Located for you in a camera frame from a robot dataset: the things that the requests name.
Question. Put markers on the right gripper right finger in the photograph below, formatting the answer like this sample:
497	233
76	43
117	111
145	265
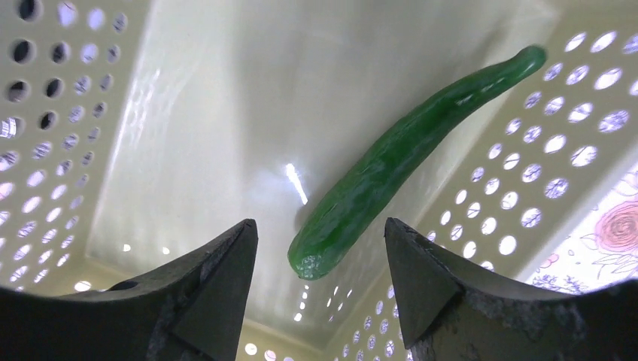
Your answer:
452	309

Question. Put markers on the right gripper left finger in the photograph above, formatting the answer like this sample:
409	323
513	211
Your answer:
191	308

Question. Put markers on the green plastic basket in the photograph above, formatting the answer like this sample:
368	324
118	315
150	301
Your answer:
134	132

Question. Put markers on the green toy cucumber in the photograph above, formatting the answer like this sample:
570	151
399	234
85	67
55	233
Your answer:
348	208

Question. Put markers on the floral table mat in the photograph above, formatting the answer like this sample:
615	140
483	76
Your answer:
601	250

